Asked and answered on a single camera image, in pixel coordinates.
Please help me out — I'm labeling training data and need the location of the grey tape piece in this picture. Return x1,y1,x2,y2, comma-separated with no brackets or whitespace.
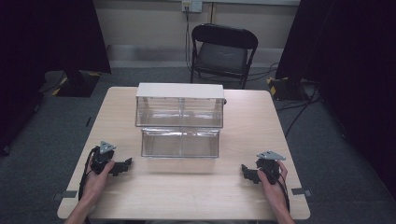
290,187,313,198
51,189,78,202

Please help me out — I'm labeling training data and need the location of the black curtain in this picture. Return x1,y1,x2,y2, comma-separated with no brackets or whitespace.
0,0,112,157
275,0,396,200

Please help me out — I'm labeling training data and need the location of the white wall outlet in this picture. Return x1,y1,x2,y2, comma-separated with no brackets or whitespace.
181,0,204,14

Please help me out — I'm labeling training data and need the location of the black floor cable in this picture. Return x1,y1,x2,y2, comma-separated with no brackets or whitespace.
276,88,322,138
247,62,280,82

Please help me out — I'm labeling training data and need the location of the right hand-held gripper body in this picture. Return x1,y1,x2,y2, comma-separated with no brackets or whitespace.
255,149,287,186

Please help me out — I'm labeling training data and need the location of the black stand base striped tape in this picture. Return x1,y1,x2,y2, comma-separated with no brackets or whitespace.
50,69,103,98
265,76,318,103

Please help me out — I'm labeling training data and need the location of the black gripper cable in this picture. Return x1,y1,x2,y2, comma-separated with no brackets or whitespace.
78,146,100,202
274,174,291,214

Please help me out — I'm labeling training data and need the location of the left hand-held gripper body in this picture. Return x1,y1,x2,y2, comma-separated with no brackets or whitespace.
90,140,117,175

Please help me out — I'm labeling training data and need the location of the clear drawer cabinet white top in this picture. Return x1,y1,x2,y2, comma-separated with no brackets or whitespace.
134,82,228,129

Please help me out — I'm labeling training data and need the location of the clear plastic drawer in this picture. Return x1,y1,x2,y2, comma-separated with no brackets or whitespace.
140,126,221,160

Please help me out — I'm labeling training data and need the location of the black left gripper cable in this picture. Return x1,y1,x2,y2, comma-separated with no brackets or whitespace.
78,146,100,202

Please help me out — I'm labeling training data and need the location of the person's right hand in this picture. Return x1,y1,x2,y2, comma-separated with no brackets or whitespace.
256,160,290,210

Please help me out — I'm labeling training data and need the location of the black folding chair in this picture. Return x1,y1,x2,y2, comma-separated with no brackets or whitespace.
190,22,260,91

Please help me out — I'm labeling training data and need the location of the person's left hand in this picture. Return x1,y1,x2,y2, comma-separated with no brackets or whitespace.
81,160,116,203

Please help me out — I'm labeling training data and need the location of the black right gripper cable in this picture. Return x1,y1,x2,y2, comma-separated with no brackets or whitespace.
274,174,291,214

